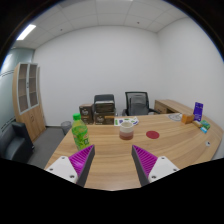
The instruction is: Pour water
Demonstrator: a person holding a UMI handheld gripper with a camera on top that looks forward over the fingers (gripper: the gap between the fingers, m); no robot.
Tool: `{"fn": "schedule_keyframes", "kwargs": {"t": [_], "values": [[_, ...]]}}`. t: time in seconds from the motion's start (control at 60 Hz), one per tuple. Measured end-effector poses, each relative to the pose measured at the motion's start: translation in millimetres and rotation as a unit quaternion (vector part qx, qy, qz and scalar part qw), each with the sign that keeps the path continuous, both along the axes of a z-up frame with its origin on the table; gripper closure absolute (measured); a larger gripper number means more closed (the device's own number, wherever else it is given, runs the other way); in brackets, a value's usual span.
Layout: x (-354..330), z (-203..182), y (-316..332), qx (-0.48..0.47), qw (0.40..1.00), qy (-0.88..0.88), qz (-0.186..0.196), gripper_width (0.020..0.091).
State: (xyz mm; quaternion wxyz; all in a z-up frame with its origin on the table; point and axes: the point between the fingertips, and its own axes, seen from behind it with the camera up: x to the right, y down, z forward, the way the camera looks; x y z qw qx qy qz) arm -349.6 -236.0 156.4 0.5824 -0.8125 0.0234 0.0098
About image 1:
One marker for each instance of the small dark cardboard box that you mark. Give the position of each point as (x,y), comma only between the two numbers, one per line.
(86,114)

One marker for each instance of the small blue box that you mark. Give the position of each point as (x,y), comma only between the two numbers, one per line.
(203,130)

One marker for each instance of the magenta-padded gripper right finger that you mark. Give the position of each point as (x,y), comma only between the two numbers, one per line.
(150,163)

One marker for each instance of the orange-brown box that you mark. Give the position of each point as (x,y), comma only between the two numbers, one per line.
(187,118)

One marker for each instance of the wooden shelf unit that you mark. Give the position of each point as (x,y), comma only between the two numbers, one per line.
(29,110)

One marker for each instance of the black armchair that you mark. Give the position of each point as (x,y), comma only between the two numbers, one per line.
(15,143)

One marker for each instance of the purple standing box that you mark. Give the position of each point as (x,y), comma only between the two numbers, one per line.
(198,111)

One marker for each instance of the small green box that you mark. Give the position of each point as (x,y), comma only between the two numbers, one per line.
(205,124)

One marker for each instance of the white sticker sheet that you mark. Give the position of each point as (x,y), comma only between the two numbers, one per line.
(127,120)

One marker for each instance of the flat round red coaster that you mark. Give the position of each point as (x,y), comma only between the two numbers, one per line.
(152,134)

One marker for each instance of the cream and brown ceramic cup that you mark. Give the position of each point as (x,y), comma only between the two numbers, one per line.
(126,130)

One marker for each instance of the wooden side desk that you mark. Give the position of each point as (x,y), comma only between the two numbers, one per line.
(170,106)

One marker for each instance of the black mesh office chair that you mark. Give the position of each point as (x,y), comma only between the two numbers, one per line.
(137,103)

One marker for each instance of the rectangular ceiling light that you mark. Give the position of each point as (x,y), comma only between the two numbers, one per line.
(26,32)

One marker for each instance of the small beige box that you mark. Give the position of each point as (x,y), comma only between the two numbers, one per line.
(197,124)

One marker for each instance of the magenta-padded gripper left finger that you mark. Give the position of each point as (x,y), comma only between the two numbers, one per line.
(75,163)

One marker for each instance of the green drink bottle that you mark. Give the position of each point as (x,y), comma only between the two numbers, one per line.
(80,134)

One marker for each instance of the grey waste bin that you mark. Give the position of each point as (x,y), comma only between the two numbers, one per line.
(66,127)

